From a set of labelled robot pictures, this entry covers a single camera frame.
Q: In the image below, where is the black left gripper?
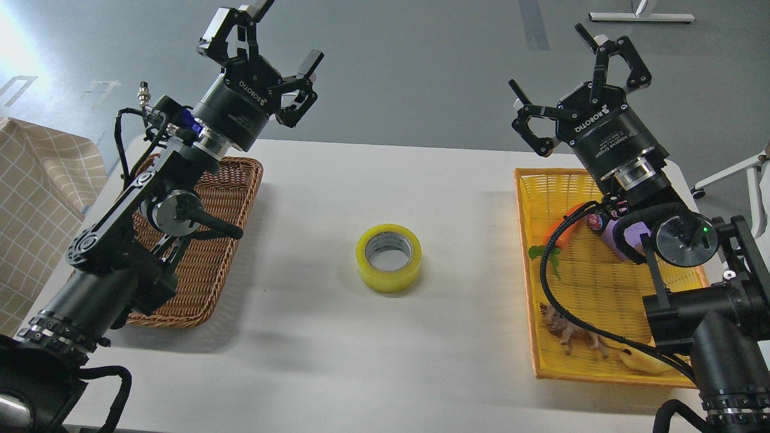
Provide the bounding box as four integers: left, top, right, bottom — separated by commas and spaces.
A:
191, 0, 325, 153

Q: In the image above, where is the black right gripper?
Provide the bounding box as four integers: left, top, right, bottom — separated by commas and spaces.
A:
508, 23, 670, 181

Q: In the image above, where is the yellow tape roll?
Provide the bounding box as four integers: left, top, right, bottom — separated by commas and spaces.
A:
355, 224, 422, 294

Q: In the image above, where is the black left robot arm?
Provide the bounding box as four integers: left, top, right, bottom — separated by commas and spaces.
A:
2, 1, 324, 432

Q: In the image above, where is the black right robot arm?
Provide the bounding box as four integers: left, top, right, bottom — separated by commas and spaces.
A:
509, 23, 768, 432

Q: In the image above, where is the white metal stand base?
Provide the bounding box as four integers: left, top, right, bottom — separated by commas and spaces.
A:
588, 1, 696, 24

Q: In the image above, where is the small dark can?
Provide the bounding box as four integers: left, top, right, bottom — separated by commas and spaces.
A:
585, 213, 612, 234

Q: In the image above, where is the purple foam block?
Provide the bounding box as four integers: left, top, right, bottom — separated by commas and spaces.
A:
599, 220, 651, 262

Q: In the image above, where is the white chair base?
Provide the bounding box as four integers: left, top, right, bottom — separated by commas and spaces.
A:
690, 144, 770, 238

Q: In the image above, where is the orange toy carrot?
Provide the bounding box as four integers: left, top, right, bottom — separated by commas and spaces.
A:
528, 202, 593, 281

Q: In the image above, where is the brown wicker basket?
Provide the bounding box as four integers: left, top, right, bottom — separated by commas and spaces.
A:
127, 156, 263, 328

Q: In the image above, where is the yellow plastic basket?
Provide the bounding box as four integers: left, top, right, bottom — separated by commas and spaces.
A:
514, 169, 693, 388

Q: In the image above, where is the brown toy lion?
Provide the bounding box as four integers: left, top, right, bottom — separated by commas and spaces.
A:
538, 302, 609, 359

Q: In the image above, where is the beige checkered cloth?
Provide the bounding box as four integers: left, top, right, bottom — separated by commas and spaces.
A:
1, 117, 107, 336

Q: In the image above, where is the yellow toy croissant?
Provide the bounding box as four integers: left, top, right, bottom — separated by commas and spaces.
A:
618, 348, 676, 376

